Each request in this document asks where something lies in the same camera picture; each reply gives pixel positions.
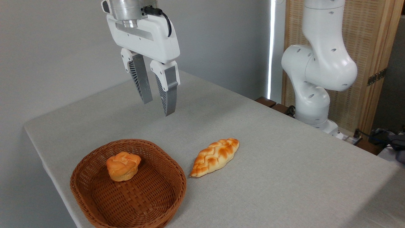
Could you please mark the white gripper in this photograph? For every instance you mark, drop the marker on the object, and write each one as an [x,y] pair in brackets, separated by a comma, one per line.
[142,39]

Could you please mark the braided bread loaf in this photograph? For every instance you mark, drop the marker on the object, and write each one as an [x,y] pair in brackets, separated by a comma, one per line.
[215,156]

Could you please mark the round muffin bread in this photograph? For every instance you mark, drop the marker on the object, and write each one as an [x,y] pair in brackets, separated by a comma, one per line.
[123,166]

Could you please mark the brown wicker basket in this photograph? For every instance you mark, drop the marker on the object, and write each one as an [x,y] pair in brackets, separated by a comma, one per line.
[142,196]

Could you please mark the dark brown wooden block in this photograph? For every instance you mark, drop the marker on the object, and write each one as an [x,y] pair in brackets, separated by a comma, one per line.
[265,102]
[370,147]
[281,108]

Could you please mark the white power strip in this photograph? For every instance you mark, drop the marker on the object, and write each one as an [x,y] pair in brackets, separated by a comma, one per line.
[349,138]

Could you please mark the metal screen hinge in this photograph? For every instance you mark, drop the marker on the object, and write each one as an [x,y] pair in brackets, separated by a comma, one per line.
[376,77]

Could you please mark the wooden rattan screen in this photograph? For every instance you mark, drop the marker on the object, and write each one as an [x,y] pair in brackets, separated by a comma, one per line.
[373,38]

